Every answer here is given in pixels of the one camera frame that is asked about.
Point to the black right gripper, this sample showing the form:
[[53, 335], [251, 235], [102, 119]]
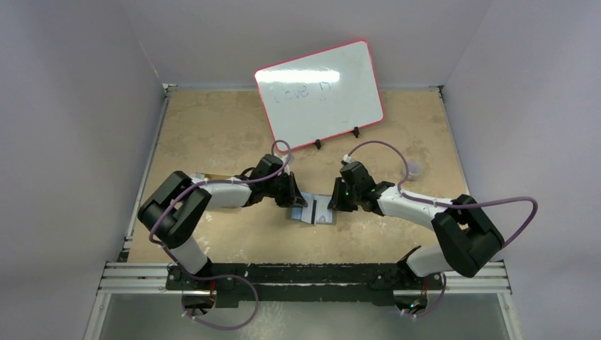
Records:
[[341, 195]]

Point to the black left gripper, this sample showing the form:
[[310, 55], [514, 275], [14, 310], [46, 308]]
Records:
[[293, 197]]

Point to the grey credit card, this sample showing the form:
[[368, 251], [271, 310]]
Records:
[[308, 214]]

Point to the grey leather card holder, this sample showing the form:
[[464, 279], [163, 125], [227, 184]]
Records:
[[325, 215]]

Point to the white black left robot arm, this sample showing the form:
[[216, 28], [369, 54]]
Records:
[[172, 212]]

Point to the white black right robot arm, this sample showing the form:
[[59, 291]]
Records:
[[467, 238]]

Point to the small clear plastic cup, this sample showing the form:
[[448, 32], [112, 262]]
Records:
[[415, 169]]

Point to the beige plastic tray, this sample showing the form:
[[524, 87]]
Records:
[[213, 177]]

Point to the red framed whiteboard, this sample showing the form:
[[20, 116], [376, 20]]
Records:
[[321, 95]]

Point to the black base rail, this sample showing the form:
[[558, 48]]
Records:
[[384, 298]]

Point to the aluminium frame rail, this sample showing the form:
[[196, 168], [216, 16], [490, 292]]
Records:
[[151, 278]]

